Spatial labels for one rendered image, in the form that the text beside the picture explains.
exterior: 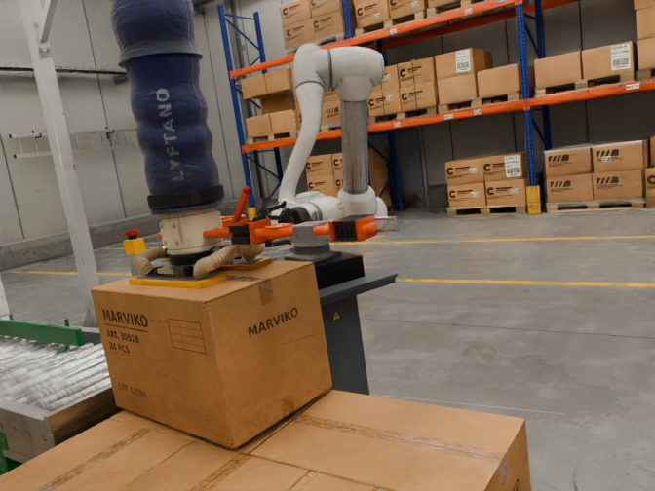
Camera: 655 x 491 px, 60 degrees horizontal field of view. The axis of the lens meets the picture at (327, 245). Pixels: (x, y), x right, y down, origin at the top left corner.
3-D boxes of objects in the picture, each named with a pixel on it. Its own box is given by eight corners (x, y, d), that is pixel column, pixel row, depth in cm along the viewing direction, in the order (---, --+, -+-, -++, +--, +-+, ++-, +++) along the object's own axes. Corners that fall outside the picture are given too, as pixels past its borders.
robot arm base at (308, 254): (308, 249, 252) (307, 238, 251) (343, 254, 236) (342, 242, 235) (276, 258, 240) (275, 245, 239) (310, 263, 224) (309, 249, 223)
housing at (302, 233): (292, 244, 143) (290, 226, 142) (310, 238, 148) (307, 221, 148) (314, 243, 139) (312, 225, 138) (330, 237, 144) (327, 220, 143)
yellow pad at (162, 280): (129, 285, 173) (125, 270, 172) (156, 277, 181) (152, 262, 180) (200, 289, 152) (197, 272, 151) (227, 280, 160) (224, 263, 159)
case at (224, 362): (115, 406, 183) (89, 288, 177) (212, 360, 213) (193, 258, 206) (234, 450, 144) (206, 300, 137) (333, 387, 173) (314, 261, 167)
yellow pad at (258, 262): (178, 270, 188) (175, 255, 187) (201, 262, 196) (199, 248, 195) (250, 272, 167) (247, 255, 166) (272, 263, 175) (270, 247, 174)
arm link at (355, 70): (333, 226, 245) (383, 222, 246) (336, 245, 231) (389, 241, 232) (324, 43, 204) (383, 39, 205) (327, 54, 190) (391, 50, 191)
